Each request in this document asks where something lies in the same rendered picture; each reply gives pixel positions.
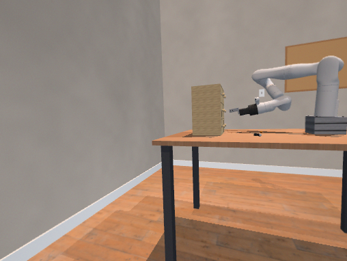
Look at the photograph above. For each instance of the small wooden chest of drawers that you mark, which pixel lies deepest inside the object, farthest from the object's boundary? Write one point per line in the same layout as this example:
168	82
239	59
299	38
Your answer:
206	109

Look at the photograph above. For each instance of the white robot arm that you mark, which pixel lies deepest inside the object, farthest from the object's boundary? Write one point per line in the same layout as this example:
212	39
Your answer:
327	84

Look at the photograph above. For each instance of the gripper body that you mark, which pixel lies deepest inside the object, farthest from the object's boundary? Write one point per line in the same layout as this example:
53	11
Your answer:
254	109

